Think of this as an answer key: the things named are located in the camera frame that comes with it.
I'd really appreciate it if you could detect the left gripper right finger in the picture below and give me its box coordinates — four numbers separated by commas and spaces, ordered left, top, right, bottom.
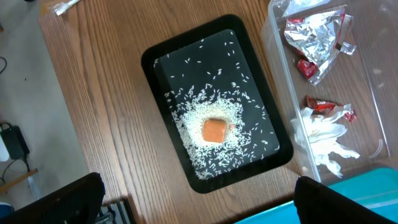
294, 177, 394, 224

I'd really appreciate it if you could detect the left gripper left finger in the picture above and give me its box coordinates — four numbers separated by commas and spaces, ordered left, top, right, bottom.
1, 172, 105, 224

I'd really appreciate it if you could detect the white napkin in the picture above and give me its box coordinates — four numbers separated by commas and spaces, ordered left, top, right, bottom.
290, 104, 360, 178

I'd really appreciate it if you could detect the red ketchup packet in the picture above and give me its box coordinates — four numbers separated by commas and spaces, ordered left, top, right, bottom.
306, 95, 357, 122

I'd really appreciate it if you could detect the foil wrapper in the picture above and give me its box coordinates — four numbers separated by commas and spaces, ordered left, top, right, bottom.
284, 5, 357, 86

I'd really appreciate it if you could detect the teal plastic tray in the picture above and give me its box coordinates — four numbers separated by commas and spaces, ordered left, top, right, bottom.
240, 167, 397, 224

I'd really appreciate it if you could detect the black power adapter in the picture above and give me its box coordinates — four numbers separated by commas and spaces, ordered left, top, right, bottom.
1, 126, 30, 160

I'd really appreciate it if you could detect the white rice pile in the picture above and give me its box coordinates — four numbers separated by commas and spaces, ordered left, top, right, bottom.
153, 36, 282, 180

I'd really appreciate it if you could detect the orange food piece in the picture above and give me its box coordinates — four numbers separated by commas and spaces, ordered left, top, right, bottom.
202, 119, 236, 143

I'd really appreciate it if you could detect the black tray bin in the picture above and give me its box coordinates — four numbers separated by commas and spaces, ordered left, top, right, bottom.
141, 14, 294, 194

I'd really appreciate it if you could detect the clear plastic bin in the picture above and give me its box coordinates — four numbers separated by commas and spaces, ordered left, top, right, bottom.
262, 0, 397, 178

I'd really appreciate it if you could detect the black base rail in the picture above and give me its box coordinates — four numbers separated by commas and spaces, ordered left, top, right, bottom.
95, 199, 137, 224

